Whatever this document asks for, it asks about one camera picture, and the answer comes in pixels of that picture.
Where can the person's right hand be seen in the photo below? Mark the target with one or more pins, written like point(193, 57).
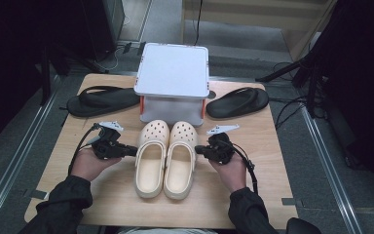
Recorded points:
point(232, 175)

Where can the white shoe rack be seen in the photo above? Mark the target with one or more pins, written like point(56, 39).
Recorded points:
point(172, 70)

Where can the black tripod stand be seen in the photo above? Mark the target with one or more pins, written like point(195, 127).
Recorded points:
point(311, 84)

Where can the dark cabinet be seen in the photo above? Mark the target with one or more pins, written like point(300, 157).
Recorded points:
point(107, 26)

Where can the black plug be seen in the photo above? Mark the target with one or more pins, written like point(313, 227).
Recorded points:
point(127, 47)

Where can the grey round table cap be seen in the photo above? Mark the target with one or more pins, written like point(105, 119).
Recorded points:
point(211, 94)

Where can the black sandal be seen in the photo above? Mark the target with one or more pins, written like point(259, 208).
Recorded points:
point(237, 104)
point(104, 102)

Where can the grey tape piece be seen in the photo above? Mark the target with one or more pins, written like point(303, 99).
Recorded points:
point(292, 202)
point(37, 194)

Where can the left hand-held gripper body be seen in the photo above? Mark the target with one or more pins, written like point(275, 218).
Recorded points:
point(108, 143)

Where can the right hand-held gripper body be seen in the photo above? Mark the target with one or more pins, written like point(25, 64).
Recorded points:
point(220, 149)

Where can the black metal stand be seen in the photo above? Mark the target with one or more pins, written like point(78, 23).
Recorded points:
point(45, 74)

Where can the person's left hand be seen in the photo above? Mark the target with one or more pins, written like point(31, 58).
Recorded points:
point(87, 165)

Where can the metal floor rail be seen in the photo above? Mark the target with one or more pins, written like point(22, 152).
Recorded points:
point(331, 172)
point(16, 156)

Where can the cream clog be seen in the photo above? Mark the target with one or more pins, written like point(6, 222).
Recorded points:
point(152, 131)
point(183, 131)

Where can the dark curtain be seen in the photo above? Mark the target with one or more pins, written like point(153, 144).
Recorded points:
point(13, 65)
point(363, 81)

